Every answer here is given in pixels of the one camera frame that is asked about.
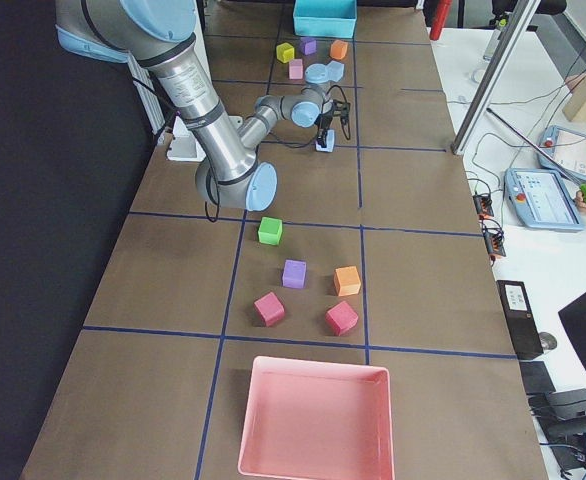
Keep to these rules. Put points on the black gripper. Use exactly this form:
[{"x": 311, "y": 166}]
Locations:
[{"x": 324, "y": 121}]

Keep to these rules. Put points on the light blue foam block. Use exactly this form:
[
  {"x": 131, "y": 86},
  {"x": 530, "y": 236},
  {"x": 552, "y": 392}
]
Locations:
[
  {"x": 326, "y": 142},
  {"x": 334, "y": 71}
]

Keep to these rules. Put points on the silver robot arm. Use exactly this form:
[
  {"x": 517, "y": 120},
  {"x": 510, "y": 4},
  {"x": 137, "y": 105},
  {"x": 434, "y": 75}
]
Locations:
[{"x": 160, "y": 36}]

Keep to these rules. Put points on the pink foam block left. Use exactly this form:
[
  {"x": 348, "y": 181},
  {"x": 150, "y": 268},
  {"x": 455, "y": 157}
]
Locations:
[{"x": 296, "y": 69}]

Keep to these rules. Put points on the orange foam block left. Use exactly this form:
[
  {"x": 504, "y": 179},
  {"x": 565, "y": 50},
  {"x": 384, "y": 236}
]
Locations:
[{"x": 339, "y": 50}]

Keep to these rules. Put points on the orange foam block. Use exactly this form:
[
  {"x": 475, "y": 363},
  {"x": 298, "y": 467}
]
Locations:
[
  {"x": 347, "y": 281},
  {"x": 339, "y": 50}
]

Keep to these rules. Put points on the purple foam block left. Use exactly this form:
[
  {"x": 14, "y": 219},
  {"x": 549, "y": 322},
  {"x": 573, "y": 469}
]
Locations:
[{"x": 307, "y": 45}]

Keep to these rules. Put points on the purple foam block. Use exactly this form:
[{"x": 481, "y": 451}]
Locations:
[
  {"x": 307, "y": 45},
  {"x": 294, "y": 274}
]

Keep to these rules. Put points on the yellow foam block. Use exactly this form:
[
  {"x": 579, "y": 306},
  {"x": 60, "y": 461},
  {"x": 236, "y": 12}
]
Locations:
[{"x": 285, "y": 52}]

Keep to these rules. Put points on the green foam block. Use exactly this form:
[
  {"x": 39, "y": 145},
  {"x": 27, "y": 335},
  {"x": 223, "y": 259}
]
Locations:
[{"x": 270, "y": 231}]

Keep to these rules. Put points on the teal plastic bin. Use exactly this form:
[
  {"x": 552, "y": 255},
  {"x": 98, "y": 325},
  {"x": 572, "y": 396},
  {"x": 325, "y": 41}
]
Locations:
[{"x": 325, "y": 18}]

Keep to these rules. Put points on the purple foam block right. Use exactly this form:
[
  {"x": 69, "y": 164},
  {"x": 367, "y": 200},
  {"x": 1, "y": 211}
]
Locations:
[{"x": 294, "y": 274}]

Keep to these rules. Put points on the orange foam block right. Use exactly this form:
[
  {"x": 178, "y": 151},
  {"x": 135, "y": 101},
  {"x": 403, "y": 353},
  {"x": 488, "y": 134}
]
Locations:
[{"x": 347, "y": 281}]

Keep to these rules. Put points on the red cylinder object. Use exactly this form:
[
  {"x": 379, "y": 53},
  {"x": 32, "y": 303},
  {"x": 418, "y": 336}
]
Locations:
[{"x": 439, "y": 19}]

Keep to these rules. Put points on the crimson foam block near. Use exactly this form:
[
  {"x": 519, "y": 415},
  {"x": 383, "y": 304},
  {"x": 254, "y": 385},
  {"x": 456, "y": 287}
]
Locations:
[{"x": 270, "y": 309}]

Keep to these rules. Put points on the crimson foam block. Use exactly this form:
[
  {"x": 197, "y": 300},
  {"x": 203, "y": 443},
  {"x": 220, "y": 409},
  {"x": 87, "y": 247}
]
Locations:
[
  {"x": 270, "y": 309},
  {"x": 341, "y": 318}
]

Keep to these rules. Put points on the crimson foam block far right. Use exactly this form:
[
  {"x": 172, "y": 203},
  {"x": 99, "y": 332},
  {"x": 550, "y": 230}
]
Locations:
[{"x": 341, "y": 318}]

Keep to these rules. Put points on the teach pendant near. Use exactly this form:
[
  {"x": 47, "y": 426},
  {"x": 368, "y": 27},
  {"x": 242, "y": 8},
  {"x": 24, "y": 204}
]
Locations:
[{"x": 540, "y": 200}]

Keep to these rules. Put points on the teach pendant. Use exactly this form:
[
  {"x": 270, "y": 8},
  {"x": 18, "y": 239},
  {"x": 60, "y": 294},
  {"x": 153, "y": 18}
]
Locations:
[
  {"x": 540, "y": 200},
  {"x": 567, "y": 148}
]

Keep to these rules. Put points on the black box with label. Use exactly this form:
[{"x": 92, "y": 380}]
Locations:
[{"x": 519, "y": 319}]

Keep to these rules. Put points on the teach pendant far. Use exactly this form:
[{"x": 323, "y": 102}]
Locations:
[{"x": 567, "y": 148}]

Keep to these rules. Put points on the pink plastic bin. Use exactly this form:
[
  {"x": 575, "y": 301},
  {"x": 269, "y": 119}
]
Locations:
[{"x": 317, "y": 420}]

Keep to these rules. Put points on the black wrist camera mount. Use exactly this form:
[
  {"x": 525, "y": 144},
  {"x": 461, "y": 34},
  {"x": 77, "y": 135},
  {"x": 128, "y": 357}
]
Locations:
[{"x": 341, "y": 110}]

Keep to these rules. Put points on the white pedestal column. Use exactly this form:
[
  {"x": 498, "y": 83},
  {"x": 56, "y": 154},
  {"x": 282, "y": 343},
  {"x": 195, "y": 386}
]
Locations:
[{"x": 180, "y": 142}]

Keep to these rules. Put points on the aluminium frame post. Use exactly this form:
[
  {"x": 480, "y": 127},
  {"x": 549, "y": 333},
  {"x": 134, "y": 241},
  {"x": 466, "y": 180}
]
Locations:
[{"x": 520, "y": 19}]

